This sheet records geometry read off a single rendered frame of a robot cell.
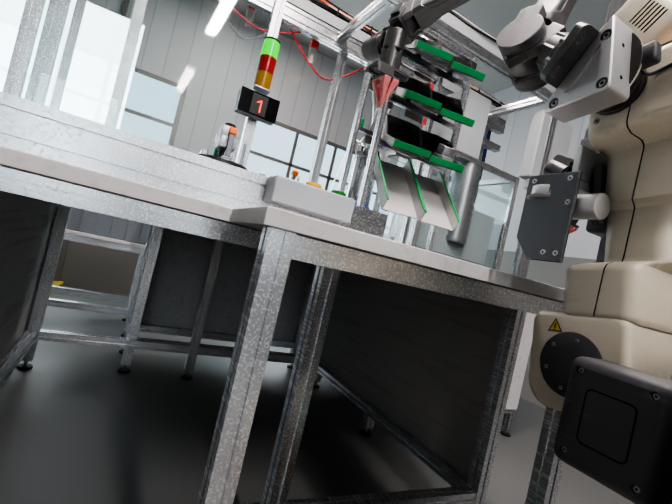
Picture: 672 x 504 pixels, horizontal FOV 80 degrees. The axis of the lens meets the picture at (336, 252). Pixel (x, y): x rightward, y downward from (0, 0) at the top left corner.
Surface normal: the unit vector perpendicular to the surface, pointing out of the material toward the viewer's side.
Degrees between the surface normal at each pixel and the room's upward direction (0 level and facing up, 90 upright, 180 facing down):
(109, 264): 90
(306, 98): 90
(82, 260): 90
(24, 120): 90
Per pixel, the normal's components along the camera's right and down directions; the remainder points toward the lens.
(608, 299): -0.87, -0.22
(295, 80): 0.43, 0.08
